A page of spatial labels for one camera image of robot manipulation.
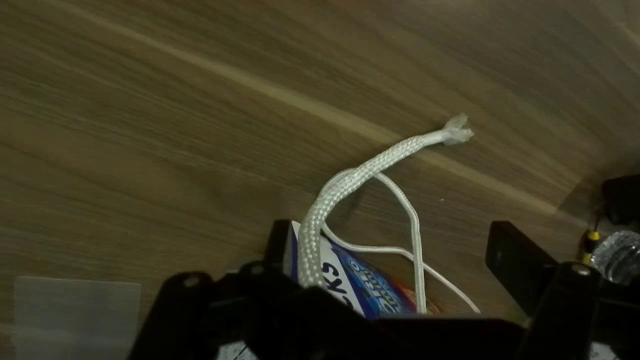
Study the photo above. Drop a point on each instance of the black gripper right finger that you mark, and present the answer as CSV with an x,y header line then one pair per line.
x,y
517,262

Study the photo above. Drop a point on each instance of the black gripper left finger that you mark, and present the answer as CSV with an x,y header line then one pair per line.
x,y
278,243

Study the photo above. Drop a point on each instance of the blue cardboard snack box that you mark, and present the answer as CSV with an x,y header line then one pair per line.
x,y
360,281

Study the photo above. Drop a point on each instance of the white paper sheet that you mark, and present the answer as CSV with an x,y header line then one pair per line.
x,y
73,321

